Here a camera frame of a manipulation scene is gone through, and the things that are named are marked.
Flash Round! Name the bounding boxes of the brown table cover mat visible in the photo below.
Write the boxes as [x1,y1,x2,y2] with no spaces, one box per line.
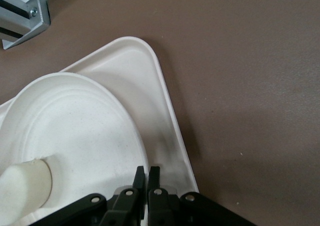
[0,0,320,226]

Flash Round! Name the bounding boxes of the white steamed bun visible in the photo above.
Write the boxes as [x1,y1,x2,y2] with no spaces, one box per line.
[0,158,54,224]

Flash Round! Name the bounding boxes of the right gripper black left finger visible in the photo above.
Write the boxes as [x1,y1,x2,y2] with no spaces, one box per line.
[29,165,147,226]

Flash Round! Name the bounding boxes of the aluminium camera mount post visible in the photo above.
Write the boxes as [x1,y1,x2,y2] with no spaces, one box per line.
[0,0,52,50]

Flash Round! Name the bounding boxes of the cream rabbit print tray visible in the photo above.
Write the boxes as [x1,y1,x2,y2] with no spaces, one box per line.
[0,37,201,201]

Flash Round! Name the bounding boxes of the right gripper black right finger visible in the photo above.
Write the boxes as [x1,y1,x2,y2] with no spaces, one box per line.
[147,165,258,226]

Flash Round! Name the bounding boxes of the cream round plate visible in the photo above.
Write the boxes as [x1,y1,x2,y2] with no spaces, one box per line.
[0,72,151,226]

